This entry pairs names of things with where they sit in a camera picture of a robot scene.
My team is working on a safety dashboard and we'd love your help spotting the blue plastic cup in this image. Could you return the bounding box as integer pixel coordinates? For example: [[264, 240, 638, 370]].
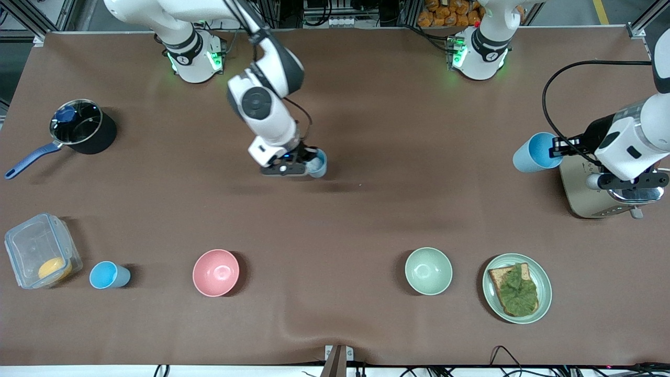
[[307, 149, 328, 179], [89, 261, 131, 290], [512, 132, 564, 174]]

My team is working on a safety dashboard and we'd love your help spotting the beige chrome toaster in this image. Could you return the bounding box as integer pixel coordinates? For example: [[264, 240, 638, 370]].
[[559, 152, 661, 219]]

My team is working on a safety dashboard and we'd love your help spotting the brown table cloth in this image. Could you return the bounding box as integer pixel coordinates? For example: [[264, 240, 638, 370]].
[[0, 29, 670, 367]]

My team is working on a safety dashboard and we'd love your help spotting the light green plate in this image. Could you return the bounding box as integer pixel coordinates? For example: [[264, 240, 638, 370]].
[[482, 253, 553, 325]]

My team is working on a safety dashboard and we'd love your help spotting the pink bowl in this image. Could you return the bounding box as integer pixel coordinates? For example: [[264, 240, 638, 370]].
[[192, 249, 240, 297]]

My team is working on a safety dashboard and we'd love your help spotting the toast bread slice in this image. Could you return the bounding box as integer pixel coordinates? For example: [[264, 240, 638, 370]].
[[488, 263, 540, 317]]

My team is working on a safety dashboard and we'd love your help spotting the green lettuce leaf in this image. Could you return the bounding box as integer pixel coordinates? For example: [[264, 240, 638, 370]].
[[497, 263, 540, 316]]

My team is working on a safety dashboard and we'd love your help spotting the light green bowl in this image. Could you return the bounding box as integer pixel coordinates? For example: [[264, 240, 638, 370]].
[[405, 247, 453, 296]]

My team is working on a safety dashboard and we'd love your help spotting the bag of orange buns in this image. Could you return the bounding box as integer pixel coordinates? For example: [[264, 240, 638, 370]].
[[417, 0, 526, 28]]

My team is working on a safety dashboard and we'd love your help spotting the grey metal table clamp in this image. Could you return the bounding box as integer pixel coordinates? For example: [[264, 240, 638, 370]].
[[325, 345, 354, 377]]

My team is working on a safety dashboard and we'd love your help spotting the glass lid with blue knob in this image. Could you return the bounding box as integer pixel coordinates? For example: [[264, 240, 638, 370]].
[[50, 99, 102, 145]]

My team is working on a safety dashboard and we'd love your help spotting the yellow round sponge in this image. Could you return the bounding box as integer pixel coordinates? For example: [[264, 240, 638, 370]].
[[38, 257, 73, 282]]

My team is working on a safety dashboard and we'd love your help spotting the clear blue-rimmed food container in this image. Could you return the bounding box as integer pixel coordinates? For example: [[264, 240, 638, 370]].
[[4, 213, 83, 290]]

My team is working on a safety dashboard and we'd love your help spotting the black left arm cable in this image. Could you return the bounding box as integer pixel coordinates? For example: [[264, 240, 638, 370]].
[[542, 60, 655, 167]]

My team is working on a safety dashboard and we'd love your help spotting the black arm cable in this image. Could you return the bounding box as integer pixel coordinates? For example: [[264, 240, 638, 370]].
[[542, 60, 655, 167], [222, 0, 314, 152]]

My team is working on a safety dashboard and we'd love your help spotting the aluminium frame profile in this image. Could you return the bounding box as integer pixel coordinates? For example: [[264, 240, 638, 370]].
[[16, 0, 59, 47], [627, 5, 661, 40]]

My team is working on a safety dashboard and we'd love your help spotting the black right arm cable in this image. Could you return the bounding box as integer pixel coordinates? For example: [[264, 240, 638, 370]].
[[222, 0, 314, 152]]

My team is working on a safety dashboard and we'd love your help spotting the black saucepan with blue handle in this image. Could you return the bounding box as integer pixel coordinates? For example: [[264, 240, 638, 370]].
[[4, 99, 118, 180]]

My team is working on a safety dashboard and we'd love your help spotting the black looped floor cable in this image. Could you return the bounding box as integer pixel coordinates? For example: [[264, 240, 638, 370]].
[[489, 346, 524, 377]]

